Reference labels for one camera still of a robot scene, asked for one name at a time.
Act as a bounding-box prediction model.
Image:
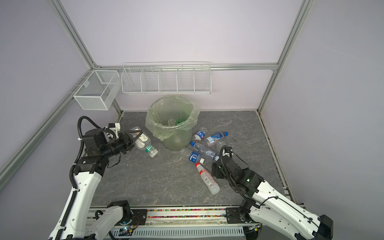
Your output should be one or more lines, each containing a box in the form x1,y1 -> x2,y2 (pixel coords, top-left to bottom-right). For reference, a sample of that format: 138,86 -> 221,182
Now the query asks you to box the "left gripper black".
101,130 -> 143,159

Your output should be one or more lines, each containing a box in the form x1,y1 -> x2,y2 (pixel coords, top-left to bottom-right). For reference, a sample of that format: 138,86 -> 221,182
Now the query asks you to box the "clear bottle red cap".
196,163 -> 220,195

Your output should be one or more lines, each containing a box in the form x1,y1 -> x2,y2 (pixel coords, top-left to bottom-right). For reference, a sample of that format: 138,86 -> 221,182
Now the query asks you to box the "clear square bottle green label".
130,127 -> 159,158

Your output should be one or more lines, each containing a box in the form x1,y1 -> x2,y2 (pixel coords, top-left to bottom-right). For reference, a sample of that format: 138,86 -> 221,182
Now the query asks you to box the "water bottle blue label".
216,141 -> 227,153
189,152 -> 205,164

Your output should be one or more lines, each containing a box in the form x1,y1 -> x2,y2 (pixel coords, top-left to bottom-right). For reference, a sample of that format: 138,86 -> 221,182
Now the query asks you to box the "long clear bottle blue cap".
190,142 -> 220,162

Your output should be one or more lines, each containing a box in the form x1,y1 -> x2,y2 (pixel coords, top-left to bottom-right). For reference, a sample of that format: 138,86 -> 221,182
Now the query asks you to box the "green soda bottle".
175,118 -> 185,125

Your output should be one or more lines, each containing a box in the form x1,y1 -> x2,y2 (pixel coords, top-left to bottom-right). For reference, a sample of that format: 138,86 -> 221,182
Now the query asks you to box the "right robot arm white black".
217,153 -> 334,240

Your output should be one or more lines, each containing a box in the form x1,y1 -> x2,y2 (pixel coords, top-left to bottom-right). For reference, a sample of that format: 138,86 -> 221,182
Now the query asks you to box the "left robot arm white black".
49,129 -> 143,240

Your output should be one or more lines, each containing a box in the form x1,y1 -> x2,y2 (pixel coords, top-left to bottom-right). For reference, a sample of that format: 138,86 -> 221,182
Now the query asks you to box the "water bottle near bin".
192,127 -> 207,142

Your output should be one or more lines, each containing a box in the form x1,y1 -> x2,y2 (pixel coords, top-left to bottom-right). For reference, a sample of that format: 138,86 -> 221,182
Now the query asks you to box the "mesh bin with green bag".
145,96 -> 201,151

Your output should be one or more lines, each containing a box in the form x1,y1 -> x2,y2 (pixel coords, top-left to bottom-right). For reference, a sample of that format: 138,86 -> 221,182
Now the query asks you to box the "white mesh box basket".
74,70 -> 122,111

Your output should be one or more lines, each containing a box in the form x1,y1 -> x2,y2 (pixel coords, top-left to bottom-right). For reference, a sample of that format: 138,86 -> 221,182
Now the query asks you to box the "blue cap bottle far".
205,132 -> 229,147

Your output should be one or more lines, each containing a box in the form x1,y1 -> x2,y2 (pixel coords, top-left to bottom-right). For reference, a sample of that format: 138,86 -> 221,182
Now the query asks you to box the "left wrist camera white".
108,123 -> 121,137

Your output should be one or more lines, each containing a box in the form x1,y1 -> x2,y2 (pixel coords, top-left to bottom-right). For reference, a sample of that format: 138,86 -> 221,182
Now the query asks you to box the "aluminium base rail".
64,205 -> 265,240

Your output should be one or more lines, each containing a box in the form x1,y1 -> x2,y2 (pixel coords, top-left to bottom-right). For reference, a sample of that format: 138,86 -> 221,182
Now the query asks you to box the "white wire shelf basket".
121,62 -> 212,94

